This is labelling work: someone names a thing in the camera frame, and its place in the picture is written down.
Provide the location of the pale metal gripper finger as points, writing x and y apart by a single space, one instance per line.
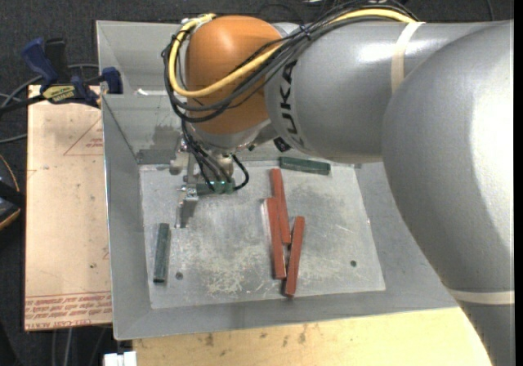
190 205
179 218

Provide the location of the dark green flat block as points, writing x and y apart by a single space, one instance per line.
304 165
162 252

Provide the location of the grey metal bin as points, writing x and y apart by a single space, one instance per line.
229 250

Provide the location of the red-brown flat block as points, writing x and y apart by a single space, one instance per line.
276 246
281 205
296 258

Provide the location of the brown cardboard board, red print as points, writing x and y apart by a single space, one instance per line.
65 213

